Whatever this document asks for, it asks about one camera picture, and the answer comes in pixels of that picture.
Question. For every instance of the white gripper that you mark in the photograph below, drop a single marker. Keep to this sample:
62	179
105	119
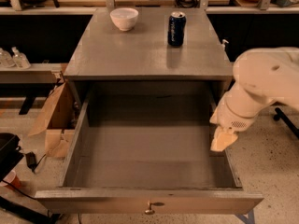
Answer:
230	117

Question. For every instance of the black power adapter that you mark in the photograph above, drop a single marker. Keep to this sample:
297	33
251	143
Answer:
31	160

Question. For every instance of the grey top drawer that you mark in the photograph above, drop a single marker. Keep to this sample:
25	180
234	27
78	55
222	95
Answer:
147	154

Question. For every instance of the red plastic cup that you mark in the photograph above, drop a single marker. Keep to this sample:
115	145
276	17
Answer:
11	181

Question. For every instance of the blue soda can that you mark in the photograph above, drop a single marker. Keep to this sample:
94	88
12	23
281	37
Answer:
176	26

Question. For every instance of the grey drawer cabinet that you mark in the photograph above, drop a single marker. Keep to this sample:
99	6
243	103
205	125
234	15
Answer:
137	76

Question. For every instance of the white ceramic bowl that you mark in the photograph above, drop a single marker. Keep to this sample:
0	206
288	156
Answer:
124	18

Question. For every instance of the black stand base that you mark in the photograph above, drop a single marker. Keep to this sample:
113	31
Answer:
26	213

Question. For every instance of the black bin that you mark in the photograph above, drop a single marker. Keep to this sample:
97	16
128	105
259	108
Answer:
10	153

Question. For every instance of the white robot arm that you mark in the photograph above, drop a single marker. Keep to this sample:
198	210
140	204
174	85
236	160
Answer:
262	78

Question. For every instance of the cardboard box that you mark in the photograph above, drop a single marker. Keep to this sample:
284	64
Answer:
54	121

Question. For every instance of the clear sanitizer bottle left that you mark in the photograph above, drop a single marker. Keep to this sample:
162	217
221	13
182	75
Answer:
6	59

